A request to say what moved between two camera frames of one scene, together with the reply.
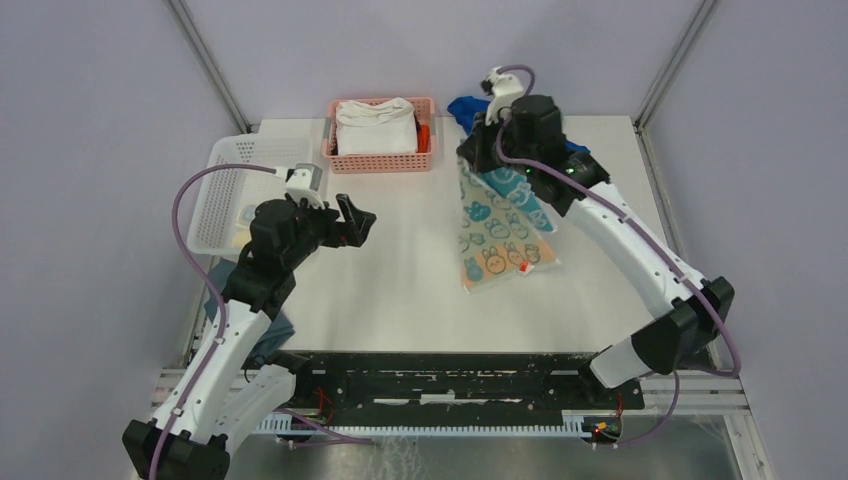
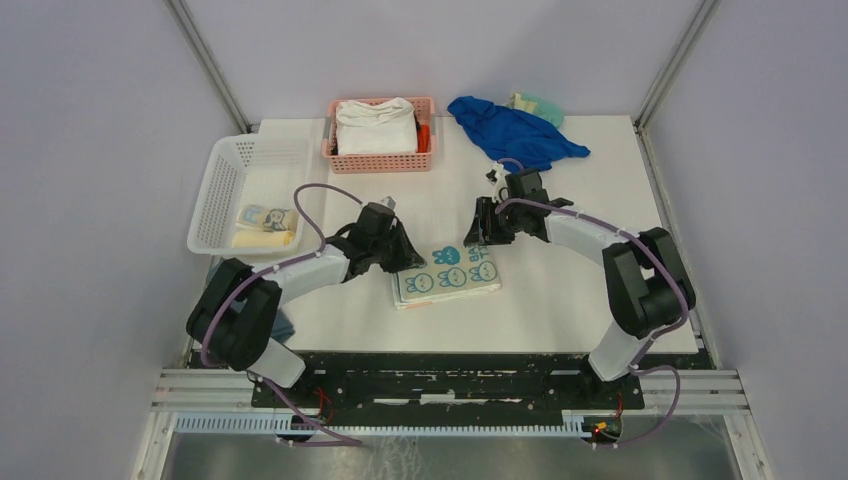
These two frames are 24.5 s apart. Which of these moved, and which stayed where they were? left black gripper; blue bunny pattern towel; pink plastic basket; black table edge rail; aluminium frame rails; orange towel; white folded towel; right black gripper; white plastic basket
Moved: blue bunny pattern towel; right black gripper; left black gripper
Stayed: white plastic basket; aluminium frame rails; pink plastic basket; black table edge rail; white folded towel; orange towel
